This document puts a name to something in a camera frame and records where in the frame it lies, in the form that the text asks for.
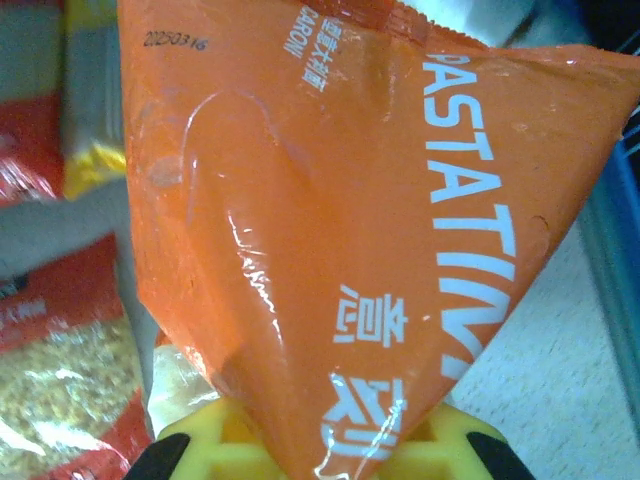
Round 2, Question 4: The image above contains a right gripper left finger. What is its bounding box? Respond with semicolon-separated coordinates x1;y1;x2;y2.
123;398;287;480

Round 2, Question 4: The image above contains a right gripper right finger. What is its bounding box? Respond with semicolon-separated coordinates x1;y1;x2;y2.
382;402;537;480

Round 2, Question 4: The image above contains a wide red pasta bag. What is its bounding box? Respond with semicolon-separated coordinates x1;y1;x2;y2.
0;233;155;480

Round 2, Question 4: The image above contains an orange pasta bag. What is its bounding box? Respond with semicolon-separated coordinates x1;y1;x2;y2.
115;0;640;480

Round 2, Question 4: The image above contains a yellow spaghetti bag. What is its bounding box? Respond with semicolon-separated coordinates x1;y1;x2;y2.
60;0;129;202

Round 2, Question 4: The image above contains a red spaghetti bag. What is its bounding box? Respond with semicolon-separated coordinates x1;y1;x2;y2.
0;9;67;207

